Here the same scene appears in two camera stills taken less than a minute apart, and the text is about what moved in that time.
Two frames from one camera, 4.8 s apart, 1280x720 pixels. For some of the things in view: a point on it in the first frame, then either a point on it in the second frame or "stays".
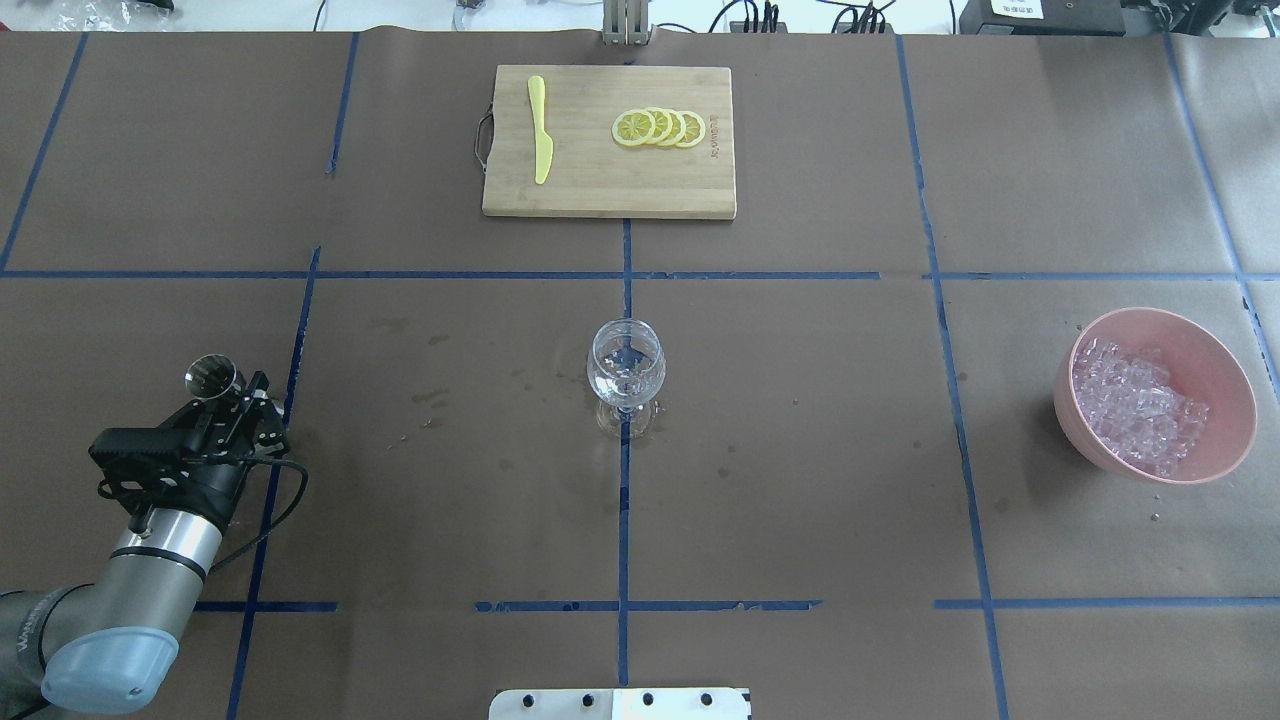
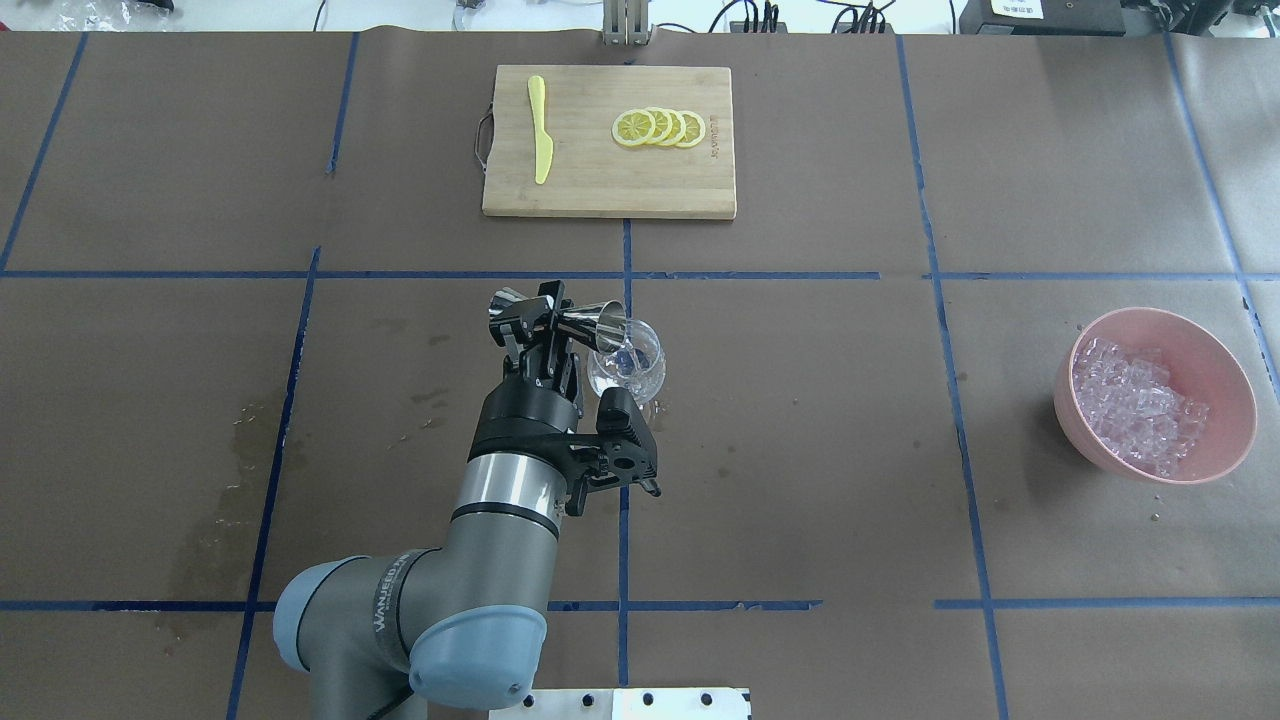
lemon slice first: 633,128 stays
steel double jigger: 212,375 → 602,324
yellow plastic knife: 544,144 stays
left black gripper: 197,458 → 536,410
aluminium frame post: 626,22 stays
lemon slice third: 678,129 stays
